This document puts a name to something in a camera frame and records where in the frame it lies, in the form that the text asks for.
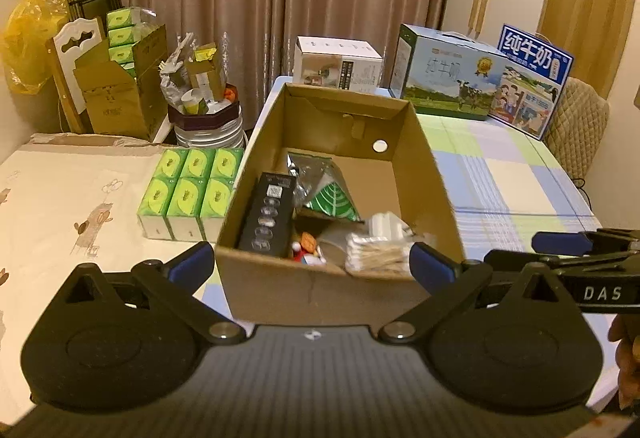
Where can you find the green milk gift carton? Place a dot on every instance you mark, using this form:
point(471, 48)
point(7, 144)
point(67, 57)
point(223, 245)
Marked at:
point(440, 88)

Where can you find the wooden wall slats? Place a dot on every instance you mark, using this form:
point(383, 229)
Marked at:
point(480, 8)

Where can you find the stack of silver round tins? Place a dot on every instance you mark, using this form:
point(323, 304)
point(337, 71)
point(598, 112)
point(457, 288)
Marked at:
point(210, 141)

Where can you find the blue milk gift carton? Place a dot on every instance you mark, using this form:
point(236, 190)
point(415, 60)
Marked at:
point(530, 53)

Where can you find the yellow plastic bag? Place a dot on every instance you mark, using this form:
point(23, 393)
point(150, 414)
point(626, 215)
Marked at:
point(30, 43)

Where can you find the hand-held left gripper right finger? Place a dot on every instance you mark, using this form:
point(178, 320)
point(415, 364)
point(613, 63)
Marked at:
point(430, 263)

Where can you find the dark red octagonal tin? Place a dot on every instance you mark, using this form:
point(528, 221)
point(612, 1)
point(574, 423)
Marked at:
point(210, 121)

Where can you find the brown tissue carton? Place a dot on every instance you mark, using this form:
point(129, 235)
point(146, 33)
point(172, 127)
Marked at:
point(115, 103)

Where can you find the red toy figure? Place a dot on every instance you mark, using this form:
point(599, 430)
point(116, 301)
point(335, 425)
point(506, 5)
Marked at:
point(307, 243)

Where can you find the green tissue six-pack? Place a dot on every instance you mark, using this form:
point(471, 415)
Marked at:
point(190, 193)

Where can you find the white appliance box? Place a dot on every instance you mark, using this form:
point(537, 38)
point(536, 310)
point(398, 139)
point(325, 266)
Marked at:
point(325, 63)

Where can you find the cream printed bedsheet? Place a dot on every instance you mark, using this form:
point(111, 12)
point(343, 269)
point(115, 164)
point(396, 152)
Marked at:
point(75, 198)

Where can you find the black product box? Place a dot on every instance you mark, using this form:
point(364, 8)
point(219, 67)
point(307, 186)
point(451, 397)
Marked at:
point(265, 218)

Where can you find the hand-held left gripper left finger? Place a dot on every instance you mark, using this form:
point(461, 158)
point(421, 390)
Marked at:
point(192, 263)

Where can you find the white wooden chair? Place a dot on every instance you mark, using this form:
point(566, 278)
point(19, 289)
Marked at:
point(62, 63)

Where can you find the crumpled clear plastic wrap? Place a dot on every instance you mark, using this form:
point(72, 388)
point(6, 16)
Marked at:
point(175, 78)

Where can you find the plastic-wrapped green tissue stack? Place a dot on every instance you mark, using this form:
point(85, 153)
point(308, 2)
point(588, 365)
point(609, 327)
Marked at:
point(122, 36)

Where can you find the silver foil bag green leaf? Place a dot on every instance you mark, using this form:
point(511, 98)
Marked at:
point(330, 198)

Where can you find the small carton yellow-green label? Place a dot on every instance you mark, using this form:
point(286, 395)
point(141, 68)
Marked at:
point(205, 78)

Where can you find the clear cotton swab pack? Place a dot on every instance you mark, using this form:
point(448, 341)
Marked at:
point(375, 255)

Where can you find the flat cardboard sheet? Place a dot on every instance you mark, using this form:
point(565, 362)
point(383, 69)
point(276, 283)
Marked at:
point(90, 141)

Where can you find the person's right hand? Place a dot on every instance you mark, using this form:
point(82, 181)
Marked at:
point(630, 368)

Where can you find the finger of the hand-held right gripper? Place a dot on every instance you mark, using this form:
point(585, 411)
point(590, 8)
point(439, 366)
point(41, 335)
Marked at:
point(560, 243)
point(520, 258)

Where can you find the brown cardboard box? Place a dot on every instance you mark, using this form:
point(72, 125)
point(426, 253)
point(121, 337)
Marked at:
point(310, 293)

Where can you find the chair with quilted cover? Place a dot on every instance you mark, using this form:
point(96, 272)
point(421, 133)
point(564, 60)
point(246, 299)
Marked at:
point(575, 118)

